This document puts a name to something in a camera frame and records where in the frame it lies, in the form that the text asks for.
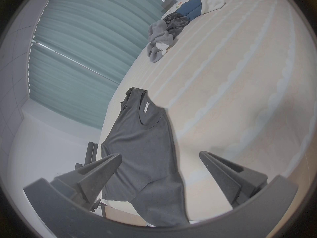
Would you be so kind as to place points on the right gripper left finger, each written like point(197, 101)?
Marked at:
point(99, 175)

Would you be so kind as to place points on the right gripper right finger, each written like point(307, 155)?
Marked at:
point(223, 177)

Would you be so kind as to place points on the black T-shirt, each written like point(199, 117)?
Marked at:
point(143, 152)

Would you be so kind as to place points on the bed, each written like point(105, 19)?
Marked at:
point(235, 83)

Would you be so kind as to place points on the pile of clothes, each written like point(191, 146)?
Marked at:
point(161, 33)

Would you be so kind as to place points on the blue-green curtain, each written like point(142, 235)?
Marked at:
point(99, 21)
point(74, 88)

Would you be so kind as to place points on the grey bedside table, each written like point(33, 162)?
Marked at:
point(169, 4)

